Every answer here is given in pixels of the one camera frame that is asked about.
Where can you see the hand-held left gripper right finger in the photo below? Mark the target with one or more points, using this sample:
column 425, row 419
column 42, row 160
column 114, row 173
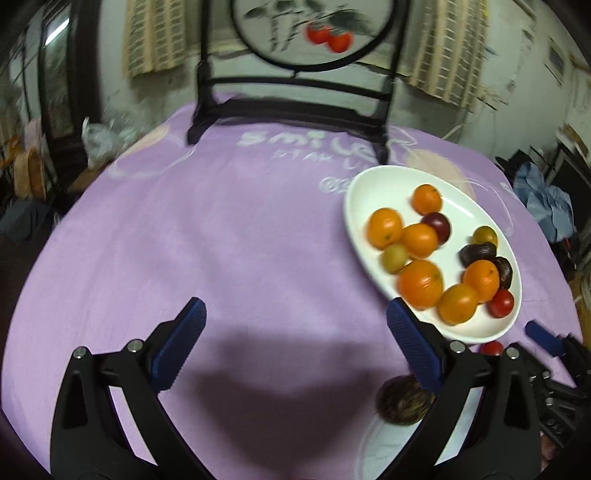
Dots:
column 415, row 346

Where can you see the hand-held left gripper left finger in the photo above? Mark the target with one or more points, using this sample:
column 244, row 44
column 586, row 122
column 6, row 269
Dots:
column 180, row 344

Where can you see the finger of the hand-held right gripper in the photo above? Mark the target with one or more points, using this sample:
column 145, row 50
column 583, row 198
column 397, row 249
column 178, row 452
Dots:
column 539, row 374
column 542, row 336

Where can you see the red cherry tomato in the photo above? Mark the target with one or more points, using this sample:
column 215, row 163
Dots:
column 491, row 347
column 501, row 303

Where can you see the dark brown passion fruit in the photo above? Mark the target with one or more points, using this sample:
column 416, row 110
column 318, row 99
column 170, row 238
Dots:
column 404, row 399
column 504, row 272
column 477, row 254

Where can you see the greenish orange mandarin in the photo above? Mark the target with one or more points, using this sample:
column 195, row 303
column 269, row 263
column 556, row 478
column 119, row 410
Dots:
column 457, row 303

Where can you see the small yellow-green fruit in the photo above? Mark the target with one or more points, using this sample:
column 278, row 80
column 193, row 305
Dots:
column 485, row 235
column 395, row 257

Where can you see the white oval plate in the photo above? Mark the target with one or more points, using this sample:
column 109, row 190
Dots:
column 369, row 267

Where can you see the dark red plum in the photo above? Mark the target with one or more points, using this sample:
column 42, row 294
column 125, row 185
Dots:
column 438, row 224

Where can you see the small orange mandarin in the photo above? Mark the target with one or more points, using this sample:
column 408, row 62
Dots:
column 426, row 199

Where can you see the purple tablecloth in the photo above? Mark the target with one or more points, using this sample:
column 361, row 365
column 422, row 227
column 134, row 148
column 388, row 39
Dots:
column 231, row 230

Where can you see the blue clothing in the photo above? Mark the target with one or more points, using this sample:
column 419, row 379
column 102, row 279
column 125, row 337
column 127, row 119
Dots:
column 545, row 203

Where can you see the dark cloth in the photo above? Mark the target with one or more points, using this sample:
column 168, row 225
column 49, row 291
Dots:
column 27, row 217

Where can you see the white plastic bag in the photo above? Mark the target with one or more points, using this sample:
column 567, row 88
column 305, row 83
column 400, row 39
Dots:
column 99, row 138

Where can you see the brown patterned cushion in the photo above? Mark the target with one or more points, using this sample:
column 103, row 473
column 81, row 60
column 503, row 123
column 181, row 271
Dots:
column 30, row 173

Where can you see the black framed persimmon screen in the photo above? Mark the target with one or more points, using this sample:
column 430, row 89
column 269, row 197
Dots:
column 295, row 87

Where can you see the beige checked curtain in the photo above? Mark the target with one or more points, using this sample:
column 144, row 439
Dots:
column 157, row 37
column 448, row 55

